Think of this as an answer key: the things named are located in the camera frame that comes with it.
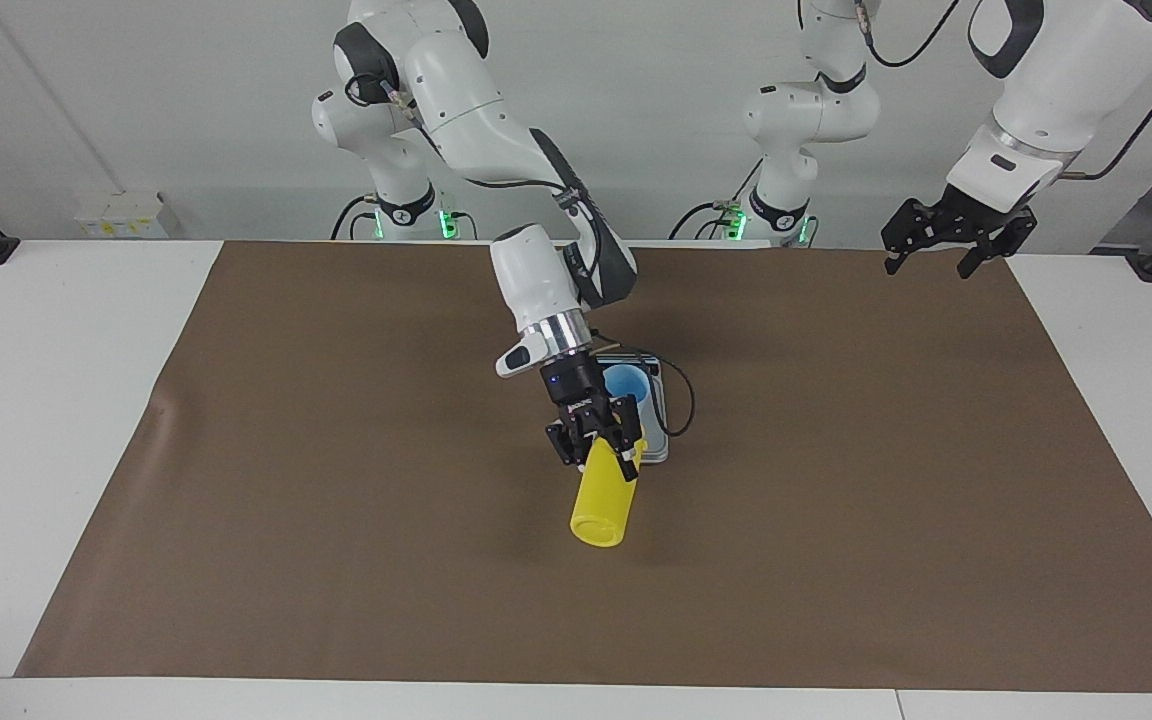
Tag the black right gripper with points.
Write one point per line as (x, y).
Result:
(576, 395)

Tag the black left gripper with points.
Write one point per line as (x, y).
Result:
(971, 215)

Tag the yellow squeeze seasoning bottle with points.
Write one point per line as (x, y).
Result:
(601, 510)

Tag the light blue plastic cup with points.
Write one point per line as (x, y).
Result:
(631, 383)

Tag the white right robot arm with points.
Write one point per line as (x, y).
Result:
(476, 110)

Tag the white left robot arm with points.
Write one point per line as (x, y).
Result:
(1056, 80)

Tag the silver digital kitchen scale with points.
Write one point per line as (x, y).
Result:
(658, 442)

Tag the brown paper table mat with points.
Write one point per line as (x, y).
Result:
(536, 600)

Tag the white wall socket box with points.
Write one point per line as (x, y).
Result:
(121, 215)

